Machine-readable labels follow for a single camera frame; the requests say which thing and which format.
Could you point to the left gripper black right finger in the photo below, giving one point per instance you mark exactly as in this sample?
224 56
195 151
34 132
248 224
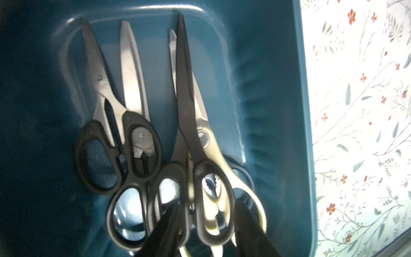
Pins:
250 239

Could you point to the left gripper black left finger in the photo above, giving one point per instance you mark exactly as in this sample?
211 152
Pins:
164 239

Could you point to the cream kitchen scissors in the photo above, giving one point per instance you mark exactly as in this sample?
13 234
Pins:
210 179

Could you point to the large black scissors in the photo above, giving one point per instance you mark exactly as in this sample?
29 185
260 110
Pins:
189 164

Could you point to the small black handled scissors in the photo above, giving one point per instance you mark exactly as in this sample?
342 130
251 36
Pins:
99 128

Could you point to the teal plastic storage box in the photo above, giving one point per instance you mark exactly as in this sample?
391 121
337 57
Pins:
248 60

